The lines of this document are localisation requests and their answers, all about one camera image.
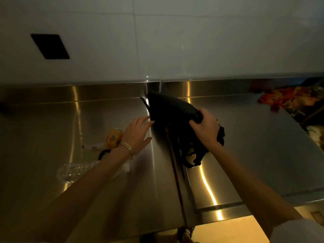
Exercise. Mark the person's left hand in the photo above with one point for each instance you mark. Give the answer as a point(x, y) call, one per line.
point(135, 136)

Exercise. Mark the person's foot in sandal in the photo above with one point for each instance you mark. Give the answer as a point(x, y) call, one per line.
point(183, 236)

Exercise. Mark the person's left middle finger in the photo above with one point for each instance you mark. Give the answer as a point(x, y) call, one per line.
point(143, 118)

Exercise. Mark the orange snack packet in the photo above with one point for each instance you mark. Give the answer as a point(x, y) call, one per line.
point(114, 137)

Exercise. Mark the orange red patterned cloth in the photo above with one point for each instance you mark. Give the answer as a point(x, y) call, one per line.
point(288, 97)

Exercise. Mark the person's left thumb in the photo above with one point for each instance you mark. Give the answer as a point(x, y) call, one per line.
point(145, 142)

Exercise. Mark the black wall panel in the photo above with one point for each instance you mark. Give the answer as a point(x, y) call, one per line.
point(50, 46)

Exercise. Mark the person's right forearm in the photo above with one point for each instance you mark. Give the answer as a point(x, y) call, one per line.
point(250, 187)

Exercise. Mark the person's right hand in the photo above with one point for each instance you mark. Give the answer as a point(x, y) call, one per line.
point(207, 129)

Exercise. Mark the person's left forearm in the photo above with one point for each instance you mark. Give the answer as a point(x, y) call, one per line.
point(83, 184)

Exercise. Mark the black fabric bag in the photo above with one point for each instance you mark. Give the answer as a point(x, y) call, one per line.
point(172, 111)

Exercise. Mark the person's right fingers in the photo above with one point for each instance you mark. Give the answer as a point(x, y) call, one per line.
point(198, 118)

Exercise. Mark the white shirt sleeve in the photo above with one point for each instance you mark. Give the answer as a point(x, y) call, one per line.
point(298, 231)

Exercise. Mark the clear plastic bottle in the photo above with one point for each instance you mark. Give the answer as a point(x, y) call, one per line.
point(72, 172)

